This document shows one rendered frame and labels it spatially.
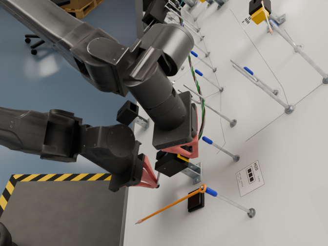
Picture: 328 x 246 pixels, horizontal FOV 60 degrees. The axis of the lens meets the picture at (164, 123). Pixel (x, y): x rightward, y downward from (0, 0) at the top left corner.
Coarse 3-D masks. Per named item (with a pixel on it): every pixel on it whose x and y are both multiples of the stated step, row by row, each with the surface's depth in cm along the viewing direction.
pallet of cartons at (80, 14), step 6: (72, 0) 403; (78, 0) 402; (84, 0) 418; (90, 0) 434; (102, 0) 476; (60, 6) 414; (66, 6) 411; (72, 6) 409; (78, 6) 406; (84, 6) 419; (90, 6) 451; (96, 6) 456; (78, 12) 410; (84, 12) 431; (78, 18) 416
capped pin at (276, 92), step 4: (244, 68) 48; (248, 68) 48; (248, 72) 49; (252, 72) 49; (256, 76) 49; (260, 80) 50; (264, 84) 50; (268, 88) 51; (272, 92) 52; (276, 92) 52
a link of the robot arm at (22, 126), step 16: (0, 112) 40; (16, 112) 42; (32, 112) 44; (48, 112) 46; (0, 128) 40; (16, 128) 42; (32, 128) 44; (48, 128) 47; (64, 128) 48; (0, 144) 44; (16, 144) 42; (32, 144) 43; (48, 144) 46; (64, 144) 48
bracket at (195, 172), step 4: (188, 164) 58; (192, 164) 58; (196, 164) 60; (200, 164) 59; (188, 168) 57; (192, 168) 59; (196, 168) 59; (200, 168) 59; (184, 172) 57; (188, 172) 57; (192, 172) 57; (196, 172) 57; (200, 172) 58; (192, 176) 58; (196, 176) 58; (200, 176) 58; (196, 180) 58; (200, 180) 57
